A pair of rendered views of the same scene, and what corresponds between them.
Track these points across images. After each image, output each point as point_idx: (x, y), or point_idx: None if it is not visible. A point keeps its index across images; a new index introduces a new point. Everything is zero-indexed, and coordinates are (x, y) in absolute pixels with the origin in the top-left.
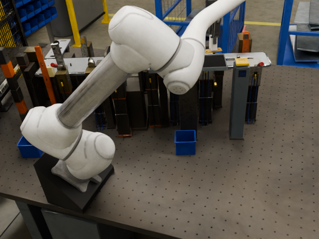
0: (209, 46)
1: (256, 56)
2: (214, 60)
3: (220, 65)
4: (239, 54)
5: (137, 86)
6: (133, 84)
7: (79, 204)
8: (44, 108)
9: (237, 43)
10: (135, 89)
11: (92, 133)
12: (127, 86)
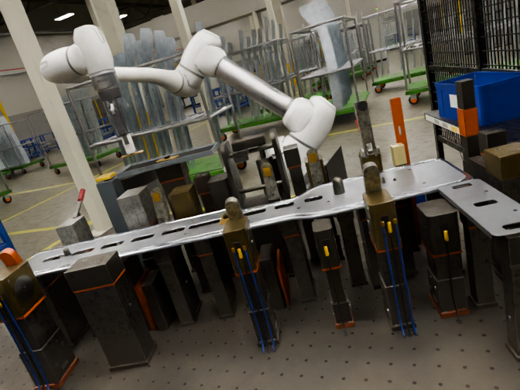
0: (134, 149)
1: (32, 265)
2: (135, 168)
3: (134, 165)
4: (52, 265)
5: (249, 201)
6: (257, 202)
7: None
8: (310, 100)
9: (24, 282)
10: (252, 196)
11: (280, 137)
12: (265, 198)
